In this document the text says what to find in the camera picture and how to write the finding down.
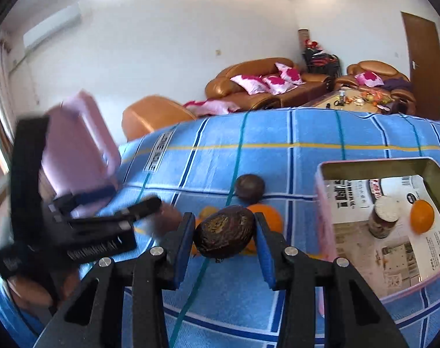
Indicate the orange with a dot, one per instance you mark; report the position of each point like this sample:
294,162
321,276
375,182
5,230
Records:
422,216
272,219
207,212

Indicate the tan leather armchair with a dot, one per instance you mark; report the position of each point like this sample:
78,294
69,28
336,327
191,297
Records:
154,114

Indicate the blue checked blanket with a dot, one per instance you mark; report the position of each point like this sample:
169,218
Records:
278,145

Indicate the wooden coffee table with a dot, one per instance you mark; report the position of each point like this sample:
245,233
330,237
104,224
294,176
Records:
325,99

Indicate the white round pastry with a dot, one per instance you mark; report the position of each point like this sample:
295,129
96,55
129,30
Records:
383,221

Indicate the pink white pillow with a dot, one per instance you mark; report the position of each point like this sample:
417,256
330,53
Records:
368,79
290,74
249,83
278,84

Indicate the dark smooth passion fruit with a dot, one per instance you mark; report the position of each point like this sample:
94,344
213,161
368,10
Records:
249,186

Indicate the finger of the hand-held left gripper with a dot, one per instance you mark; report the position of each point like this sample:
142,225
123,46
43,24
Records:
144,206
93,195

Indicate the window curtain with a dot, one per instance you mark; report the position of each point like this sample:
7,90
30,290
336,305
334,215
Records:
0,116

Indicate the purple cloth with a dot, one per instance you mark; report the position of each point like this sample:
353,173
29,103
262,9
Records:
397,84

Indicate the printed paper liner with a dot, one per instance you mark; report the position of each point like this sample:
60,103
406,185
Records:
357,261

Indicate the black stacked chairs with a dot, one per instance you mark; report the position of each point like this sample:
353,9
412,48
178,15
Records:
321,63

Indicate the brown leather sofa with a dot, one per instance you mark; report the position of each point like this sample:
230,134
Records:
296,92

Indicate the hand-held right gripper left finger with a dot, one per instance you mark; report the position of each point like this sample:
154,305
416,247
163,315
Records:
185,246

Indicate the dark wrinkled passion fruit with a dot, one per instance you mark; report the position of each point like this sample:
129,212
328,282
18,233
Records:
223,232

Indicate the pink throw blanket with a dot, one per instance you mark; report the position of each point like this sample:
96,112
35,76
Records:
212,106

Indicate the pink metal tin box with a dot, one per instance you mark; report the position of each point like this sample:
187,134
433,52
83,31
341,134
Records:
323,217

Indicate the white air conditioner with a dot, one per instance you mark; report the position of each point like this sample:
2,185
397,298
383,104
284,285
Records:
49,27

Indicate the brown wooden door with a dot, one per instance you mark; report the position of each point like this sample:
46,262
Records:
423,61

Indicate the brown leather armchair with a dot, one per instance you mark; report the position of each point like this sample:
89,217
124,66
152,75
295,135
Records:
377,68

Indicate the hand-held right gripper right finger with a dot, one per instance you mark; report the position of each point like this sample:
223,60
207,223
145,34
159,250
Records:
265,257

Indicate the tall patterned cylinder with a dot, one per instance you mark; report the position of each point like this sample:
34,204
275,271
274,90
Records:
302,41

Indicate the red plush toy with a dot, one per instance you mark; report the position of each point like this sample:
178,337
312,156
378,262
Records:
313,44

